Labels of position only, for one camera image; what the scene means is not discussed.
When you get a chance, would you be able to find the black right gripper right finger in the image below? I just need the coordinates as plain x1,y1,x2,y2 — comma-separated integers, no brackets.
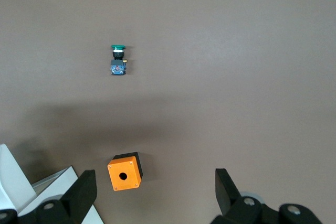
211,168,324,224

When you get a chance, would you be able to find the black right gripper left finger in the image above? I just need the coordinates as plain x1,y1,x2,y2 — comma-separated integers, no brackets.
0,169,98,224

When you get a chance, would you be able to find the green mushroom push button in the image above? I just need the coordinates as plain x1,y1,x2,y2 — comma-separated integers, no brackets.
109,44,130,76

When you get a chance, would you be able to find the orange button enclosure box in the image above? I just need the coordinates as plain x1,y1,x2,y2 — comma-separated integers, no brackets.
107,151,144,192

